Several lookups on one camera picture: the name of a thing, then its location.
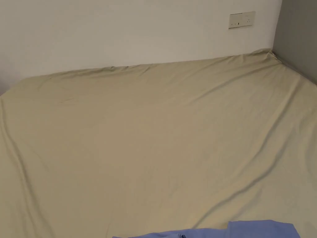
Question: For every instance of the blue garment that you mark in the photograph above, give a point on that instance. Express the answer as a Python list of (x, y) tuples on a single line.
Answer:
[(247, 229)]

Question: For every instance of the white wall socket panel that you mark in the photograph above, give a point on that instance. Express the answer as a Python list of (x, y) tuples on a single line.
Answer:
[(242, 19)]

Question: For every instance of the bed with beige sheet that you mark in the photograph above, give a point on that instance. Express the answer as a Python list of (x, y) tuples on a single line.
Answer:
[(148, 138)]

